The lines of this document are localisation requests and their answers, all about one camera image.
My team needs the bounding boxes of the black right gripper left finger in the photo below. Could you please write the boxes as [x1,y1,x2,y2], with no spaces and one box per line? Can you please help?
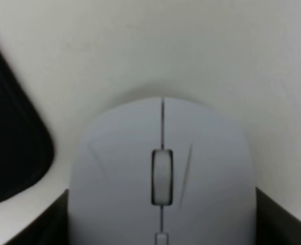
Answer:
[7,190,69,245]

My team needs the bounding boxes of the black mouse pad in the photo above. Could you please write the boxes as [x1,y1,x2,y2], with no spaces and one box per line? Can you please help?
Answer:
[0,52,55,203]

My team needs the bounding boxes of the white computer mouse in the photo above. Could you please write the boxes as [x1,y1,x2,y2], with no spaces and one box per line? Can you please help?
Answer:
[68,97,256,244]

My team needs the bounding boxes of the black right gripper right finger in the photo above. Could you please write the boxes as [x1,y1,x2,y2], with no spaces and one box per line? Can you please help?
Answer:
[256,188,301,245]

